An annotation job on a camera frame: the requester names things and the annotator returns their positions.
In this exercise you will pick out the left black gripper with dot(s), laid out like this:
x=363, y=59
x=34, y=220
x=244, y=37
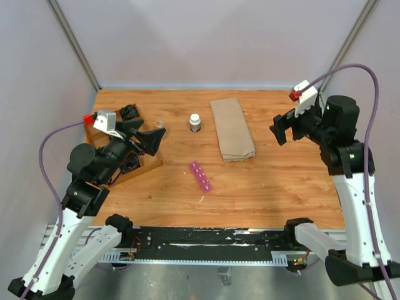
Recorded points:
x=149, y=141

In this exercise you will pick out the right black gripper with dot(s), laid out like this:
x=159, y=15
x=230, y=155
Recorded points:
x=282, y=122

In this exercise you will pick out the white capped pill bottle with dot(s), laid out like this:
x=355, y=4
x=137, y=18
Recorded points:
x=195, y=122

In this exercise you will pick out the pink weekly pill organizer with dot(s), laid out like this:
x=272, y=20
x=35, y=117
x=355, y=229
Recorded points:
x=200, y=176

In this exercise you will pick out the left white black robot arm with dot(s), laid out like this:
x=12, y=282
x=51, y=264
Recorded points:
x=56, y=272

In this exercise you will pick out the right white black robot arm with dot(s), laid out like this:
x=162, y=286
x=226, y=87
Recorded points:
x=364, y=256

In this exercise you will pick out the wooden compartment tray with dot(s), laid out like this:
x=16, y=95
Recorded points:
x=133, y=166

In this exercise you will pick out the clear bottle yellow capsules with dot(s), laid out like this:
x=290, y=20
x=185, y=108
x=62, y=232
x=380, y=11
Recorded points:
x=159, y=124

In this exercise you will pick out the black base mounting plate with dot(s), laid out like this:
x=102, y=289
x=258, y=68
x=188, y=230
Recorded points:
x=141, y=238

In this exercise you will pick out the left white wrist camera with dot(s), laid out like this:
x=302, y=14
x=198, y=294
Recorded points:
x=104, y=121

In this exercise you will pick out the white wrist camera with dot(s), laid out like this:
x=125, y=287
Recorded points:
x=305, y=99
x=104, y=121

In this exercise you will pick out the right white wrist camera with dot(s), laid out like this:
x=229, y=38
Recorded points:
x=305, y=99

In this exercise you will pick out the grey slotted cable duct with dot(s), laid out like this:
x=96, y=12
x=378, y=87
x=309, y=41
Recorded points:
x=213, y=256

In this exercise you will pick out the right aluminium frame post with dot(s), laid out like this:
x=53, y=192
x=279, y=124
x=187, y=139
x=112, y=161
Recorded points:
x=366, y=11

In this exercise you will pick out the aluminium frame post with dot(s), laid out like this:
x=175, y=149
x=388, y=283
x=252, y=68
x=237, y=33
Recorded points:
x=366, y=11
x=66, y=28

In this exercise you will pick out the left aluminium frame post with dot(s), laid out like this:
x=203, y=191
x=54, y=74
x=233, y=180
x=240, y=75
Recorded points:
x=66, y=28

